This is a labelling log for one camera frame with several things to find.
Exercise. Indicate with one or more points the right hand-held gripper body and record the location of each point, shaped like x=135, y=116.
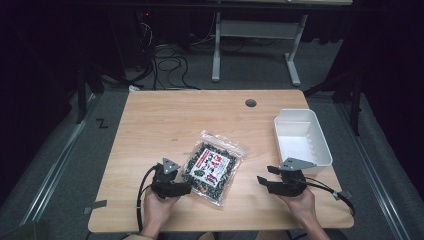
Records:
x=289, y=181

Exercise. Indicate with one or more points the white plastic bin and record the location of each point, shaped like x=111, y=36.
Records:
x=300, y=140

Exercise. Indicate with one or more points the grey metal floor rail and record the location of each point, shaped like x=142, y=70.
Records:
x=56, y=160
x=373, y=166

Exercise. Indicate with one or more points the black tape floor mark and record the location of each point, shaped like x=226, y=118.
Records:
x=102, y=123

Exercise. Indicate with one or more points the white metal desk frame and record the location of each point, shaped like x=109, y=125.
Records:
x=256, y=30

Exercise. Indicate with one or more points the grey tape strip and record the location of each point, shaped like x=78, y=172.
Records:
x=96, y=205

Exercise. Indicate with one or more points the light wooden table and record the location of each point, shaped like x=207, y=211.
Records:
x=186, y=120

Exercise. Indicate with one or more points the clear snack bag with label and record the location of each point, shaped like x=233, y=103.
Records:
x=213, y=166

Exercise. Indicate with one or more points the black metal stand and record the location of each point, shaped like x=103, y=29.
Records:
x=356, y=100
x=81, y=96

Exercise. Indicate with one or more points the person's right hand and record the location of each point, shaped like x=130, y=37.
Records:
x=300, y=206

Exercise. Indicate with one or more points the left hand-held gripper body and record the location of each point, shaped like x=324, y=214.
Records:
x=164, y=181

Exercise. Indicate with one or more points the person's left hand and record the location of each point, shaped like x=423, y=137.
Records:
x=156, y=208

